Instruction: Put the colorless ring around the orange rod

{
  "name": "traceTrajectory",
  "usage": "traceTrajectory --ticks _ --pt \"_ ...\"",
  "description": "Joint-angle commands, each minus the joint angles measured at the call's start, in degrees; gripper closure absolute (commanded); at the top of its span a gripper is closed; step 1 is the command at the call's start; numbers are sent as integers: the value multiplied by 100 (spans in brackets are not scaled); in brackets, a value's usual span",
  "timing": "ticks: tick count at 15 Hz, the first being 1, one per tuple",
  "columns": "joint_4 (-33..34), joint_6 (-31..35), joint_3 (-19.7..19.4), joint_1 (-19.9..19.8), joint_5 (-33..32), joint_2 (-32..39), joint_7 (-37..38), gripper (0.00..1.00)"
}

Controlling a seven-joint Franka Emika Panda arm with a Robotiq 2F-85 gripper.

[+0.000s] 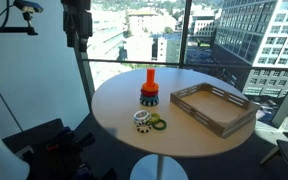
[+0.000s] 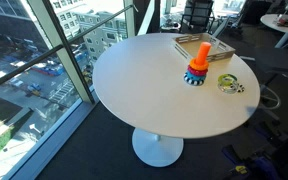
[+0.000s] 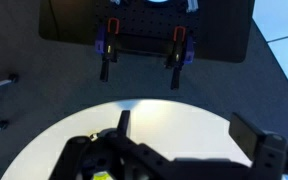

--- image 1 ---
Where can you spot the pile of blue black clamps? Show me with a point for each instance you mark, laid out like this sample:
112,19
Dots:
67,153

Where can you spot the dark window handrail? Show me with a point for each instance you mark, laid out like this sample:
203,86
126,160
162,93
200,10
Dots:
217,65

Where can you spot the thin window mullion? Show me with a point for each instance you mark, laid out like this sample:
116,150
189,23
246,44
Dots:
185,33

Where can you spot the black stereo camera on stand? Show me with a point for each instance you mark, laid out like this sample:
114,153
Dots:
29,6

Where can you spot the black camera stand bar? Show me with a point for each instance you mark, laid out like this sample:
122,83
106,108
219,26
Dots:
10,30

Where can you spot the wide window frame post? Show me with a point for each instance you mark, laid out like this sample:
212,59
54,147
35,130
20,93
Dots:
84,73

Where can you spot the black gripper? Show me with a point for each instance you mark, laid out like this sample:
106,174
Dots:
77,18

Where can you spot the white table pedestal base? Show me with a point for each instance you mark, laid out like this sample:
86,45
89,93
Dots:
144,170

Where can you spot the orange stacking toy rod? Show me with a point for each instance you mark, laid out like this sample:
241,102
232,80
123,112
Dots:
151,76

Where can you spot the wooden slatted tray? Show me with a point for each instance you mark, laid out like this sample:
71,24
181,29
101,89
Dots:
214,110

